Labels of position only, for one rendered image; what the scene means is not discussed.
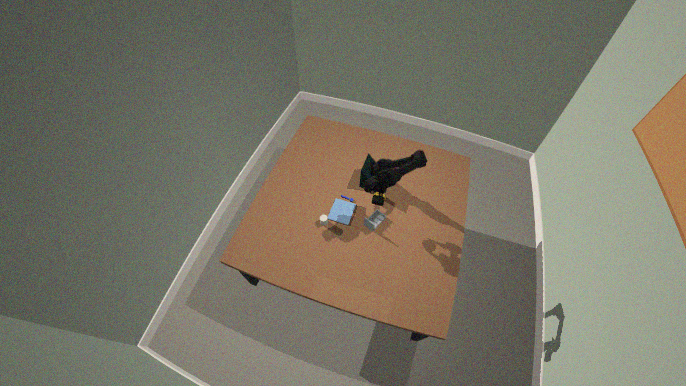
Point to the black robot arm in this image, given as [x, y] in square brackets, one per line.
[387, 173]

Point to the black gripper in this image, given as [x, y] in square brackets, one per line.
[379, 199]

